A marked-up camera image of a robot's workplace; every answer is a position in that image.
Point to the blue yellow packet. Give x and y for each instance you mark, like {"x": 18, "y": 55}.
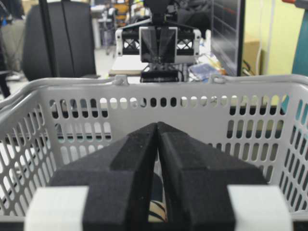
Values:
{"x": 206, "y": 66}

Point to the black camera box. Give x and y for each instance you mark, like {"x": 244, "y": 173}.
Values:
{"x": 159, "y": 76}

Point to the striped beige slipper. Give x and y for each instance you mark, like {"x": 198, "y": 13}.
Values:
{"x": 157, "y": 212}

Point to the black office chair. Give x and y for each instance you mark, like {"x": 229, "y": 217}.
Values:
{"x": 72, "y": 35}

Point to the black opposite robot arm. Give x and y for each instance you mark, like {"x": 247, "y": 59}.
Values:
{"x": 157, "y": 19}

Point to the grey plastic shopping basket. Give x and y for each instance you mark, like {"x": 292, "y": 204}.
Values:
{"x": 52, "y": 122}

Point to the black monitor panel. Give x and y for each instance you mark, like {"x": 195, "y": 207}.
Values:
{"x": 227, "y": 34}

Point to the right gripper black opposite finger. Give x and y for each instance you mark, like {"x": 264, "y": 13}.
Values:
{"x": 148, "y": 44}
{"x": 167, "y": 44}

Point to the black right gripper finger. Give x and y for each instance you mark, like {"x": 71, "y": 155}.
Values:
{"x": 108, "y": 190}
{"x": 209, "y": 190}

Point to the cardboard box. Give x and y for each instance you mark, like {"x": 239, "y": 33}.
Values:
{"x": 250, "y": 51}

